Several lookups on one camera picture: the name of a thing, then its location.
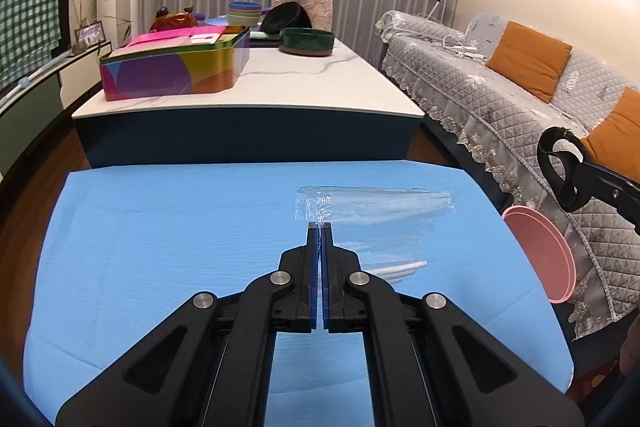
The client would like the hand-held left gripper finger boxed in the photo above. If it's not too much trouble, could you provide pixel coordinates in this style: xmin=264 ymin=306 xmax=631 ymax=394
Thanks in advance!
xmin=320 ymin=224 xmax=586 ymax=427
xmin=55 ymin=224 xmax=321 ymax=427

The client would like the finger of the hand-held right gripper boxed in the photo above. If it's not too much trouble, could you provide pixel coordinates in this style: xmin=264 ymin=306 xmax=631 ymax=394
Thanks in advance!
xmin=582 ymin=159 xmax=640 ymax=235

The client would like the clear plastic bag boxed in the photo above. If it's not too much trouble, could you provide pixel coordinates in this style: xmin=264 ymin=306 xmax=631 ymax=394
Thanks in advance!
xmin=295 ymin=184 xmax=456 ymax=268

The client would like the black looped strap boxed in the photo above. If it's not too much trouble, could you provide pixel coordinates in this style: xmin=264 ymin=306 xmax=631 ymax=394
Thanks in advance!
xmin=536 ymin=127 xmax=597 ymax=214

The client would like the pink plastic plate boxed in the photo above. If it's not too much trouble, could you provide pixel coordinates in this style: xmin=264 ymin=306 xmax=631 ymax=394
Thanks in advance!
xmin=501 ymin=205 xmax=577 ymax=305

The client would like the orange cushion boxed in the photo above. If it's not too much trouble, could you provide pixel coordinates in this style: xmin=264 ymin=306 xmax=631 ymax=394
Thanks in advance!
xmin=580 ymin=87 xmax=640 ymax=185
xmin=485 ymin=21 xmax=573 ymax=104

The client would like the blue table cover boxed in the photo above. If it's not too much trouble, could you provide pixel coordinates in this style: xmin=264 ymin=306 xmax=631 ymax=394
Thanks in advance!
xmin=22 ymin=161 xmax=573 ymax=427

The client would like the grey quilted sofa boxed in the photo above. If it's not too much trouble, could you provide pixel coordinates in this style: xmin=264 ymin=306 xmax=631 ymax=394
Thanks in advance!
xmin=375 ymin=9 xmax=640 ymax=343

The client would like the person's leg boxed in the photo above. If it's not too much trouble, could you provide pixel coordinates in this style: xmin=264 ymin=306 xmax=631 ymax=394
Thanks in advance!
xmin=619 ymin=319 xmax=640 ymax=375

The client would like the white coffee table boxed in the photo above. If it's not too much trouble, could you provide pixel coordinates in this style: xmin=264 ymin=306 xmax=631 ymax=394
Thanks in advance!
xmin=71 ymin=27 xmax=426 ymax=168

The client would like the red patterned rug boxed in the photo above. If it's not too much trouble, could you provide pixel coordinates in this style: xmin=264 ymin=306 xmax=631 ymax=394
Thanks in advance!
xmin=570 ymin=357 xmax=631 ymax=408

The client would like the white power strip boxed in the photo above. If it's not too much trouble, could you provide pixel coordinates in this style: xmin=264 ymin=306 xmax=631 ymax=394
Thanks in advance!
xmin=452 ymin=44 xmax=488 ymax=60

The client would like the dark green bowl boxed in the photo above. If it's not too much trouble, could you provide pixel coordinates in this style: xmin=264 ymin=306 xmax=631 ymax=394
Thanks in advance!
xmin=278 ymin=27 xmax=335 ymax=56

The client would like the colourful tin box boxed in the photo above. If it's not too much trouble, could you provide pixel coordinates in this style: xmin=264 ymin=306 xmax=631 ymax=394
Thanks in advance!
xmin=98 ymin=25 xmax=251 ymax=102

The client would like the black round lid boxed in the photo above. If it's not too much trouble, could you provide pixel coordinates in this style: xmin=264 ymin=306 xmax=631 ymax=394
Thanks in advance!
xmin=259 ymin=2 xmax=313 ymax=38

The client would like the pink lace basket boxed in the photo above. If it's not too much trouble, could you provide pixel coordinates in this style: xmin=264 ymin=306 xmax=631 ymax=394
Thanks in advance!
xmin=272 ymin=0 xmax=333 ymax=32

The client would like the pink paper sheet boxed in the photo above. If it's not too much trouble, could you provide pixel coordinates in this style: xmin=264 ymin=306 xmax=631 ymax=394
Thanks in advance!
xmin=125 ymin=27 xmax=228 ymax=52

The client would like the red teapot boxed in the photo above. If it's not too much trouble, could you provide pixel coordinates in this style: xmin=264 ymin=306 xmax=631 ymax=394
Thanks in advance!
xmin=151 ymin=5 xmax=199 ymax=32

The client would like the green television cabinet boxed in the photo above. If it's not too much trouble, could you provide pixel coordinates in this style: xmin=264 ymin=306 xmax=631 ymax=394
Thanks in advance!
xmin=0 ymin=39 xmax=113 ymax=178

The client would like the white rod with blue ball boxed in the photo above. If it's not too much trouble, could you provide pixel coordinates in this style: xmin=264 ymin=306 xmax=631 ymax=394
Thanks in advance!
xmin=0 ymin=52 xmax=68 ymax=100

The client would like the bamboo plant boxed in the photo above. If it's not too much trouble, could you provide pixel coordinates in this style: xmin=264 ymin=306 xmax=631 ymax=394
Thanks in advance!
xmin=70 ymin=0 xmax=133 ymax=52

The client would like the black television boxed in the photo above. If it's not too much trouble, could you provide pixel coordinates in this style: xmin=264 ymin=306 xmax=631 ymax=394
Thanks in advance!
xmin=0 ymin=0 xmax=73 ymax=100

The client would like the green checkered cloth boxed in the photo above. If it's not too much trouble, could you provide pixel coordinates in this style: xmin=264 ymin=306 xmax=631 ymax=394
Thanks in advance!
xmin=0 ymin=0 xmax=72 ymax=90

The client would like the white cable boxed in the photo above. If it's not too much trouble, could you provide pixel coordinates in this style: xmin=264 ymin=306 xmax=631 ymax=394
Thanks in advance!
xmin=415 ymin=14 xmax=471 ymax=50

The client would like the small photo frame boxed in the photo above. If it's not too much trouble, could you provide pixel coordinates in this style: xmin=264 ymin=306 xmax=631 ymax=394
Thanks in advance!
xmin=75 ymin=21 xmax=106 ymax=48

